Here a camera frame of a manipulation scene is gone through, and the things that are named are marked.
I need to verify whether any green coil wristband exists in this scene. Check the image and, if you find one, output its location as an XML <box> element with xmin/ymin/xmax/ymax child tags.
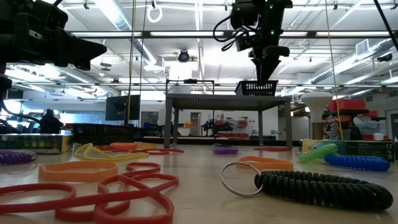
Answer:
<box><xmin>297</xmin><ymin>143</ymin><xmax>339</xmax><ymax>164</ymax></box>

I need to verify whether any black rig crossbeam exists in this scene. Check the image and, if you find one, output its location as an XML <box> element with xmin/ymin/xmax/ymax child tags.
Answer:
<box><xmin>63</xmin><ymin>30</ymin><xmax>398</xmax><ymax>40</ymax></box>

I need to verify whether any white dome on metal cylinder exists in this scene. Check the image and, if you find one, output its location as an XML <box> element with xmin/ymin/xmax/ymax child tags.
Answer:
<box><xmin>300</xmin><ymin>91</ymin><xmax>334</xmax><ymax>141</ymax></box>

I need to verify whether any orange rubber band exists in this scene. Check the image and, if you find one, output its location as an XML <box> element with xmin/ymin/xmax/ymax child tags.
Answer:
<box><xmin>238</xmin><ymin>156</ymin><xmax>295</xmax><ymax>171</ymax></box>
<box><xmin>109</xmin><ymin>142</ymin><xmax>138</xmax><ymax>151</ymax></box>
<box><xmin>38</xmin><ymin>160</ymin><xmax>119</xmax><ymax>183</ymax></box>

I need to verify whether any black computer monitor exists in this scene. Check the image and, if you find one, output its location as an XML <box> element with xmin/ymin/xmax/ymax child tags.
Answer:
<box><xmin>104</xmin><ymin>95</ymin><xmax>141</xmax><ymax>122</ymax></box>

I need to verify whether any Crayola crayon box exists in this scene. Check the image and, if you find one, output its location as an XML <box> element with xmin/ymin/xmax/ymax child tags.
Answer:
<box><xmin>0</xmin><ymin>133</ymin><xmax>75</xmax><ymax>155</ymax></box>
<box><xmin>300</xmin><ymin>139</ymin><xmax>396</xmax><ymax>162</ymax></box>

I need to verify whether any dark hanging cable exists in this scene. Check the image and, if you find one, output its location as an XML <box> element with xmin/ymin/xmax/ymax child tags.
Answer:
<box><xmin>126</xmin><ymin>0</ymin><xmax>137</xmax><ymax>138</ymax></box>

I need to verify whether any red storage bin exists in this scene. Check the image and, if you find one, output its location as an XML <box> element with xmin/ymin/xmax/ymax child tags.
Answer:
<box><xmin>328</xmin><ymin>99</ymin><xmax>367</xmax><ymax>112</ymax></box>

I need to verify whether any black ceiling device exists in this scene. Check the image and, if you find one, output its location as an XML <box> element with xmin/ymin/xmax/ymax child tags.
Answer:
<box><xmin>376</xmin><ymin>52</ymin><xmax>394</xmax><ymax>63</ymax></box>

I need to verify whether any person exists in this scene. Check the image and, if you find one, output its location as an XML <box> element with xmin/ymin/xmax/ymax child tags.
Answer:
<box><xmin>39</xmin><ymin>108</ymin><xmax>65</xmax><ymax>134</ymax></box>

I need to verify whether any white air vent grille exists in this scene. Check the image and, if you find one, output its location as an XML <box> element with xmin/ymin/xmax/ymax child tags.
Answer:
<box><xmin>355</xmin><ymin>39</ymin><xmax>370</xmax><ymax>57</ymax></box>

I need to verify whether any white cable loop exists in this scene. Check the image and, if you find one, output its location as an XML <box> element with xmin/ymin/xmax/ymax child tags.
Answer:
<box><xmin>146</xmin><ymin>4</ymin><xmax>164</xmax><ymax>24</ymax></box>

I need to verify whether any black overhead camera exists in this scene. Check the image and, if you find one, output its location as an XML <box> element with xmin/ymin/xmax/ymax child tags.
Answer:
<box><xmin>177</xmin><ymin>49</ymin><xmax>190</xmax><ymax>63</ymax></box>

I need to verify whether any black coil wristband with ring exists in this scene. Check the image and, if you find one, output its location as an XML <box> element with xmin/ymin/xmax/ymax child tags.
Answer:
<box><xmin>220</xmin><ymin>161</ymin><xmax>394</xmax><ymax>211</ymax></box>

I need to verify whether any yellow hanging cord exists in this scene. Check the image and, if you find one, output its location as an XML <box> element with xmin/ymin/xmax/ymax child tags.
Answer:
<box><xmin>324</xmin><ymin>0</ymin><xmax>344</xmax><ymax>141</ymax></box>

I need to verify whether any grey perforated metal riser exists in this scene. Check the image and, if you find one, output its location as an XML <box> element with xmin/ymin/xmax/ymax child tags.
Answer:
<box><xmin>164</xmin><ymin>93</ymin><xmax>293</xmax><ymax>149</ymax></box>

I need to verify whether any yellow rubber band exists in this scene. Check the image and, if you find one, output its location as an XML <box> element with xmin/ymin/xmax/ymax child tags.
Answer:
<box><xmin>134</xmin><ymin>142</ymin><xmax>158</xmax><ymax>150</ymax></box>
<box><xmin>73</xmin><ymin>142</ymin><xmax>150</xmax><ymax>163</ymax></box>

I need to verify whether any blue coil wristband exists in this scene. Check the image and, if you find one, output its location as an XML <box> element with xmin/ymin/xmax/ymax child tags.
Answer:
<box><xmin>324</xmin><ymin>152</ymin><xmax>391</xmax><ymax>172</ymax></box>

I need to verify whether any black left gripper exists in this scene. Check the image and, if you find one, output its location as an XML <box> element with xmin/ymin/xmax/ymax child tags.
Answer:
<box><xmin>0</xmin><ymin>0</ymin><xmax>108</xmax><ymax>71</ymax></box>

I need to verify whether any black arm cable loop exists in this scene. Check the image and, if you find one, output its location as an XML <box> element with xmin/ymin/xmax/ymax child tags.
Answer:
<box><xmin>0</xmin><ymin>99</ymin><xmax>43</xmax><ymax>134</ymax></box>

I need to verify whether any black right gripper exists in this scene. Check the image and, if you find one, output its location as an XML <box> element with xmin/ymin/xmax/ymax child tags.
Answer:
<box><xmin>229</xmin><ymin>0</ymin><xmax>294</xmax><ymax>85</ymax></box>

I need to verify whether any purple coil wristband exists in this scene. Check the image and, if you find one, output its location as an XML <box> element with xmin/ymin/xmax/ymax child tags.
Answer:
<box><xmin>213</xmin><ymin>143</ymin><xmax>240</xmax><ymax>156</ymax></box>
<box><xmin>0</xmin><ymin>150</ymin><xmax>39</xmax><ymax>166</ymax></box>

